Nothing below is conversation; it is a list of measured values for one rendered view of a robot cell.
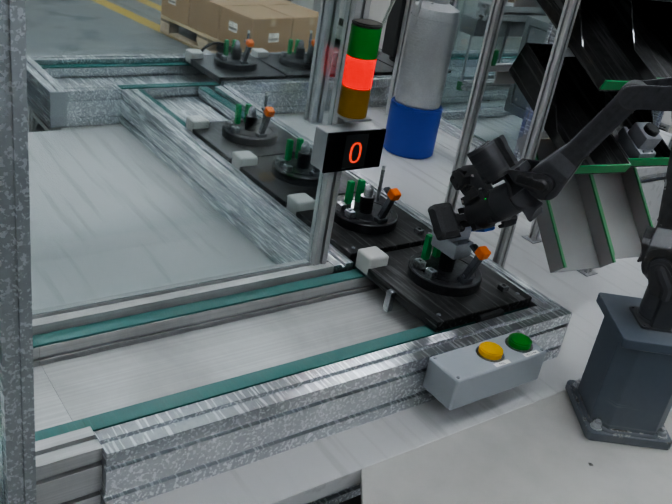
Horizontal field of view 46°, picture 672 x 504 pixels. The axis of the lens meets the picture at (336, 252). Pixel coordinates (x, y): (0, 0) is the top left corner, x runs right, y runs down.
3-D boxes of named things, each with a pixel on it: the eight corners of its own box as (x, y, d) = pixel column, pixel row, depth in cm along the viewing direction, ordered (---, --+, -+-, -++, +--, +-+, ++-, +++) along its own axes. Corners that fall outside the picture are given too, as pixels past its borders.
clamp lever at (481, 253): (472, 279, 146) (492, 252, 140) (464, 281, 144) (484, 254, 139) (461, 265, 147) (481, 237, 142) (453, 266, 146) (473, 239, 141)
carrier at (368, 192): (440, 245, 167) (454, 190, 162) (349, 263, 154) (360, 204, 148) (372, 197, 184) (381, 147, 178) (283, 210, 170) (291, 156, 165)
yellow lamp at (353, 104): (372, 118, 134) (377, 90, 132) (348, 120, 131) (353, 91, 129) (354, 108, 138) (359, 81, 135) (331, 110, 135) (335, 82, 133)
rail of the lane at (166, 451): (557, 356, 153) (574, 308, 148) (105, 513, 102) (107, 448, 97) (536, 341, 156) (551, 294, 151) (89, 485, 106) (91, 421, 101)
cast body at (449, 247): (470, 256, 147) (479, 222, 144) (453, 260, 144) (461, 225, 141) (440, 236, 153) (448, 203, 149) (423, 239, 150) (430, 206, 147)
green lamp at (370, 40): (382, 60, 130) (388, 29, 127) (358, 60, 127) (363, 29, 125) (364, 51, 133) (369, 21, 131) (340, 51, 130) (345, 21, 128)
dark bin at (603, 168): (624, 173, 153) (647, 146, 148) (572, 175, 147) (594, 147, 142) (558, 72, 167) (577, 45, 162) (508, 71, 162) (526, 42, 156)
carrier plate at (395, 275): (529, 306, 150) (532, 296, 149) (435, 332, 136) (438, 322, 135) (445, 248, 166) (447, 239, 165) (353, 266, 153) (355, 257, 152)
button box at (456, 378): (538, 379, 138) (548, 350, 135) (449, 411, 126) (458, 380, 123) (509, 357, 142) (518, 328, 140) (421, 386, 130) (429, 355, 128)
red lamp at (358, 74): (377, 89, 132) (382, 60, 130) (353, 91, 129) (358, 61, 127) (359, 80, 135) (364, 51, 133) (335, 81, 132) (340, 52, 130)
